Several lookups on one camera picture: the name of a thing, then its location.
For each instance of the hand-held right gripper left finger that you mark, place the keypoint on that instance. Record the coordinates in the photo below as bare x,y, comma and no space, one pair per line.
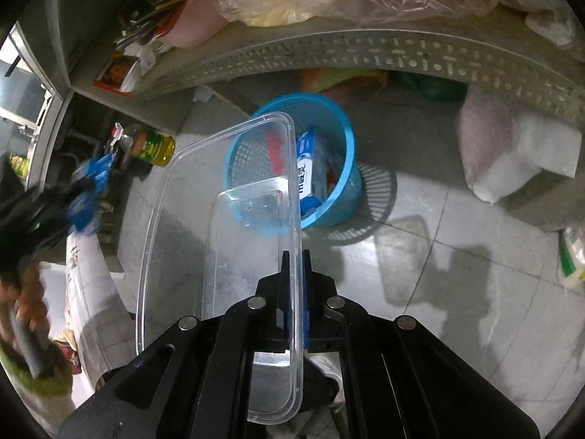
274,292

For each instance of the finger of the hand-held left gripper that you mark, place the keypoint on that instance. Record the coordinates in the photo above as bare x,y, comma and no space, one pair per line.
82,215
93,169

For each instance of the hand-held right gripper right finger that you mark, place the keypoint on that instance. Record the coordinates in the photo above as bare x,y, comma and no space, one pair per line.
320,292

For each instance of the clear plastic container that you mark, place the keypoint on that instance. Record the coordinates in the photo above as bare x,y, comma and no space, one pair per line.
183,238

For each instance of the blue white box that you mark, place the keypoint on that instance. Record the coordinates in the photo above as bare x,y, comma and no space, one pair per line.
307,178
307,144

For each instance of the blue plastic basket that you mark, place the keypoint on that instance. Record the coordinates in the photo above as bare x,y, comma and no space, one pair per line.
340,155

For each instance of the red packet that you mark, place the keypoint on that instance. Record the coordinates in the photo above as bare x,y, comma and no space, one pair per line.
273,148

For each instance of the person's left hand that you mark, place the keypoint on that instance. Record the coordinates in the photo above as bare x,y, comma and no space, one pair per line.
33,292

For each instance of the yellow oil bottle green label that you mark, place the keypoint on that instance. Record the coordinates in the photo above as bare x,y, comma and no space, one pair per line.
151,148

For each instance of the floral plastic tablecloth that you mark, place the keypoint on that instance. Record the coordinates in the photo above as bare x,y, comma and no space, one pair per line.
100,311

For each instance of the red printed box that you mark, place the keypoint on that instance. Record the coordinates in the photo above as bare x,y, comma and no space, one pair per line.
114,73

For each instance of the bundle of utensils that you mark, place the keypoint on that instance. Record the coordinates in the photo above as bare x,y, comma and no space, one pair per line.
151,13

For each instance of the pink pouch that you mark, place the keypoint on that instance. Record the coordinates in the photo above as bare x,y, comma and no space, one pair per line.
196,18

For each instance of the orange plastic bag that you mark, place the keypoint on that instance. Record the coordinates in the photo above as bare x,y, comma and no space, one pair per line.
333,80

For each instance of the green plastic bag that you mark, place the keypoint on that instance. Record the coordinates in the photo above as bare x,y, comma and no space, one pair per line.
434,87

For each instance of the white woven sack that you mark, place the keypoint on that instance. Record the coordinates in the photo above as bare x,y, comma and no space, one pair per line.
512,155

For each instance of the grey metal shelf rack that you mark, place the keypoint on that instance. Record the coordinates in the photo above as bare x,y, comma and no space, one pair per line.
365,50

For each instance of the green white packet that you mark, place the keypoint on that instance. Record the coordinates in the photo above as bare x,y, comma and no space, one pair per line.
573,256

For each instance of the white plastic bag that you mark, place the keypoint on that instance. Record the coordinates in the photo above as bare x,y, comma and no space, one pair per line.
548,27

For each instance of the grey metal frame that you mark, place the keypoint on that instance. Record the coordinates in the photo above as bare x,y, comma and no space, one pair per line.
43,114

